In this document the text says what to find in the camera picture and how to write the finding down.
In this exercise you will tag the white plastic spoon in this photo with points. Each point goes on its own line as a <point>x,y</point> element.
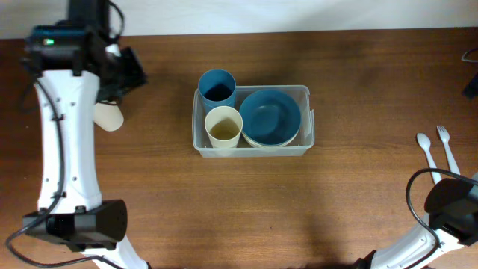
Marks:
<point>425,144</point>

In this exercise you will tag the clear plastic container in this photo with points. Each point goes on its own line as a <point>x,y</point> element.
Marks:
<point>301,143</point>

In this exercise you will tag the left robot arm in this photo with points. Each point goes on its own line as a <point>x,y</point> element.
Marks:
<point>75,65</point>

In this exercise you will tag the blue bowl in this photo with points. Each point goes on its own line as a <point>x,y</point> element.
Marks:
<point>270,117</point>

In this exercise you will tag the cream cup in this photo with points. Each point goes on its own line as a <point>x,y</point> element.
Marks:
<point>224,126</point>
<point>108,116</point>

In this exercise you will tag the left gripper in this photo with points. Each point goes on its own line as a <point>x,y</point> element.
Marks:
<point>139,78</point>

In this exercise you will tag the cream bowl front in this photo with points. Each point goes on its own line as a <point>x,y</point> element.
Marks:
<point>255,144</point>

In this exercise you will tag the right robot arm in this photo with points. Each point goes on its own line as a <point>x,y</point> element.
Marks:
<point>450,222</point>

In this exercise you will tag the blue cup back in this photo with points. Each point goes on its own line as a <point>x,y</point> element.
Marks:
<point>216,101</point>

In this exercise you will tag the white plastic fork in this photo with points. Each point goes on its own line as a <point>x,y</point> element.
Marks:
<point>445,139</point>

